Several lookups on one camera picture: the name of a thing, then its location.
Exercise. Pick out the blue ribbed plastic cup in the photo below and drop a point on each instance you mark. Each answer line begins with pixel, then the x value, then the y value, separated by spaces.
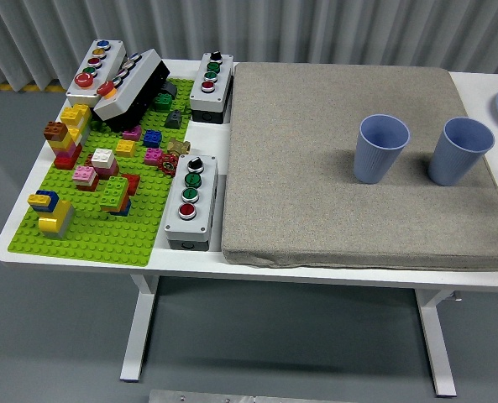
pixel 450 165
pixel 374 163

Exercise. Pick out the grey-brown cushion mat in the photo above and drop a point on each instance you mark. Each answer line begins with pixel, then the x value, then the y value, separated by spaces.
pixel 307 168

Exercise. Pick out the grey four-button control box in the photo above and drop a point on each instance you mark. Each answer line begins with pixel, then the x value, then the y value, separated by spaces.
pixel 185 226
pixel 206 98

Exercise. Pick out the brass valve with red handwheel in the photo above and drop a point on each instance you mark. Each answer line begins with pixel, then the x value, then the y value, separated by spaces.
pixel 177 147

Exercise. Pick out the magenta toy brick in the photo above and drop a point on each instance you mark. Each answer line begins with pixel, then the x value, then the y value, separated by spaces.
pixel 132 133
pixel 153 156

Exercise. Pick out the grey sloped toy brick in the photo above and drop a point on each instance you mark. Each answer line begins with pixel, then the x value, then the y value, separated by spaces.
pixel 174 120

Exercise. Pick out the blue toy brick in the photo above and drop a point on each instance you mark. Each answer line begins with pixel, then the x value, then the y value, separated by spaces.
pixel 152 138

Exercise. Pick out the red toy brick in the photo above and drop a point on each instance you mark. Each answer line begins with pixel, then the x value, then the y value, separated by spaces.
pixel 133 184

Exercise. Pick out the green toy brick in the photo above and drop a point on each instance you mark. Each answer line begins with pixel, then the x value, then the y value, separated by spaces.
pixel 163 101

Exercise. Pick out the green orange blue brick stack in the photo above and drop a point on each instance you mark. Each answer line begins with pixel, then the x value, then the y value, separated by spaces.
pixel 115 195

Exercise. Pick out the yellow toy brick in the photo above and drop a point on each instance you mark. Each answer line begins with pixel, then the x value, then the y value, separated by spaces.
pixel 125 148

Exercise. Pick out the dark grey toy brick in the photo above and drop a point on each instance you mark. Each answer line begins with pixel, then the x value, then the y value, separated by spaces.
pixel 169 89

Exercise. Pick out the white and pink brick stack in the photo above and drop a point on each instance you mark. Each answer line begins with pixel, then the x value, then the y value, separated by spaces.
pixel 104 161

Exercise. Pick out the green studded baseplate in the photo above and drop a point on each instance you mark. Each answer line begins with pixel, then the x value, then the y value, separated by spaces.
pixel 93 245

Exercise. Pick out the pink white red brick stack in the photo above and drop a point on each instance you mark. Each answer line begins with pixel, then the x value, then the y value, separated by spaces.
pixel 85 178

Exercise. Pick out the tilted five-button control box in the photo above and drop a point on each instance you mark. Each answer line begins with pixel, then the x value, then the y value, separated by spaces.
pixel 135 80

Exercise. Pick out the white table leg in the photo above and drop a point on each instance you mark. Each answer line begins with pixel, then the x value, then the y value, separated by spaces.
pixel 137 336
pixel 435 344

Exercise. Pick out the grey pleated curtain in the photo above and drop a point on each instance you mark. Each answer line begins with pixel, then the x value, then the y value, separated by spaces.
pixel 274 25

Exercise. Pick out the yellow and grey brick stack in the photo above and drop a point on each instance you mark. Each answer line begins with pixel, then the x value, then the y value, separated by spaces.
pixel 57 220

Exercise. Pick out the yellow pink white brick stack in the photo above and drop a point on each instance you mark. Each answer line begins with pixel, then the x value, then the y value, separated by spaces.
pixel 75 115

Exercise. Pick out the brown yellow red brick stack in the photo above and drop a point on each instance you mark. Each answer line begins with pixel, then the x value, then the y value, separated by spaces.
pixel 61 144

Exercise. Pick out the flat five-button control box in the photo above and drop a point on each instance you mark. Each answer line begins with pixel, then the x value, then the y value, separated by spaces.
pixel 78 94

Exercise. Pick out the blue and yellow brick stack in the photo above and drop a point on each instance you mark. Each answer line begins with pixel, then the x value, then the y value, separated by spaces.
pixel 43 200

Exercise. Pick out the small metal table crank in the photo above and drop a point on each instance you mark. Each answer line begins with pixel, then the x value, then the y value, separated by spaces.
pixel 456 297

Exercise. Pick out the yellow black floor tape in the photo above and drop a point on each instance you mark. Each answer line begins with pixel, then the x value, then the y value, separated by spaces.
pixel 5 87

